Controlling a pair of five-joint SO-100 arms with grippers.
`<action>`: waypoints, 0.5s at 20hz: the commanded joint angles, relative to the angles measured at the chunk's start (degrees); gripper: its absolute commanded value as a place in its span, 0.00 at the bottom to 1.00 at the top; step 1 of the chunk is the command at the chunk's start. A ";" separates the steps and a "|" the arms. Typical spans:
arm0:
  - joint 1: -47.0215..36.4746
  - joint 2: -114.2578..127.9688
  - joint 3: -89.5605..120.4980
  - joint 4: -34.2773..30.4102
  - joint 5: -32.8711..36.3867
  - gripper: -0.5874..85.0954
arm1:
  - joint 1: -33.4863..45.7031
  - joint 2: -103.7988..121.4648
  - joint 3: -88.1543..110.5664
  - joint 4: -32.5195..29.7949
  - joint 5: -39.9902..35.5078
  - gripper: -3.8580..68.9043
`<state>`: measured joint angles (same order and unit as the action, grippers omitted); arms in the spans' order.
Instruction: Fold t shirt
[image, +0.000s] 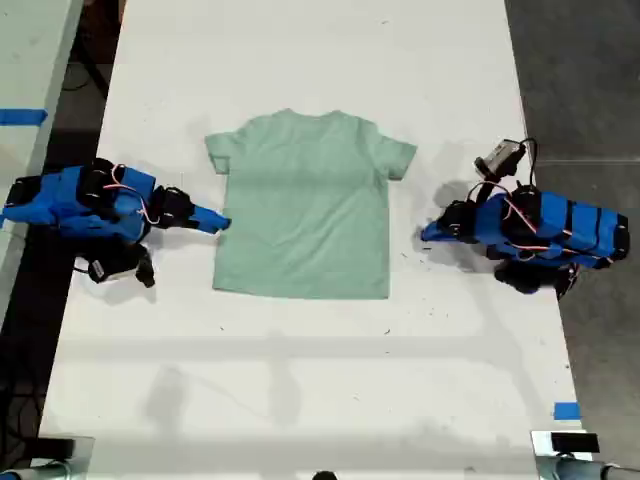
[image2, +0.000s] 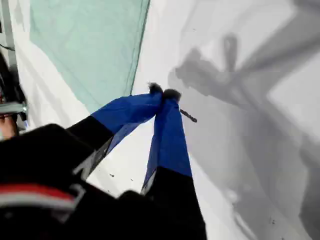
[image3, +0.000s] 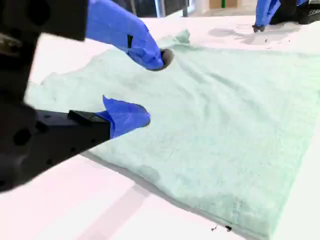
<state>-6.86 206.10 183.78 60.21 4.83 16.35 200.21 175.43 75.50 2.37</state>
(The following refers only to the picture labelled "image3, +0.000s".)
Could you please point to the brown background panel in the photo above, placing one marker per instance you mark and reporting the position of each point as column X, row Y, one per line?
column 225, row 3

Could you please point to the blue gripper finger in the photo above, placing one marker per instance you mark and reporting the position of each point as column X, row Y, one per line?
column 125, row 27
column 262, row 12
column 273, row 7
column 125, row 117

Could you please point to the dark background cabinet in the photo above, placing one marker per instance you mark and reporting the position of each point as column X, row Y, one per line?
column 170, row 6

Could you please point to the pale green T-shirt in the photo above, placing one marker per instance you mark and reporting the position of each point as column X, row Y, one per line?
column 212, row 125

